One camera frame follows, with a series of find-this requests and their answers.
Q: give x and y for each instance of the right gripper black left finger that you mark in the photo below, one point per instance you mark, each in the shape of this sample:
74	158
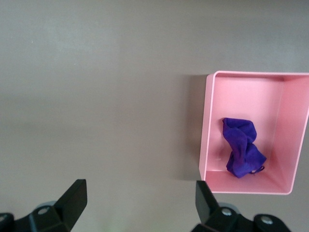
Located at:
65	212

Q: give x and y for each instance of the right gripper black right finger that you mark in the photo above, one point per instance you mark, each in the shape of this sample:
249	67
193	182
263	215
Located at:
217	220

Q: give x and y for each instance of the purple microfibre cloth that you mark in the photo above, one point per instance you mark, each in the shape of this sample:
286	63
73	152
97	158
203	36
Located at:
241	149

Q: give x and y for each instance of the pink plastic bin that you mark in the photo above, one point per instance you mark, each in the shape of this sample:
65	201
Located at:
241	101

